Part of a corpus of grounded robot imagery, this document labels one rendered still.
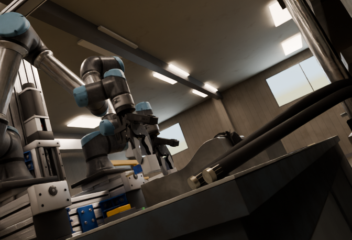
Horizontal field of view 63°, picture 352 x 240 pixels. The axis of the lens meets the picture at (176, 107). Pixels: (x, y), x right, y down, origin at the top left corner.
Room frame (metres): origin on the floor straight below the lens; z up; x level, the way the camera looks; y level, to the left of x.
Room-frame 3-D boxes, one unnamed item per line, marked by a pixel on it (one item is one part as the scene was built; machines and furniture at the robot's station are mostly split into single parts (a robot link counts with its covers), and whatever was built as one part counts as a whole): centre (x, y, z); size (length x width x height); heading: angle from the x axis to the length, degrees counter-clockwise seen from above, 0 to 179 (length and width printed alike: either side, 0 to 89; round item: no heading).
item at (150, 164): (0.99, 0.19, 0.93); 0.13 x 0.05 x 0.05; 62
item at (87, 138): (1.50, 0.48, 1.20); 0.13 x 0.12 x 0.14; 130
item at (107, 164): (1.49, 0.49, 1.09); 0.15 x 0.15 x 0.10
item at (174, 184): (1.12, -0.05, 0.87); 0.50 x 0.26 x 0.14; 62
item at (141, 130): (0.98, 0.18, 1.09); 0.09 x 0.08 x 0.12; 62
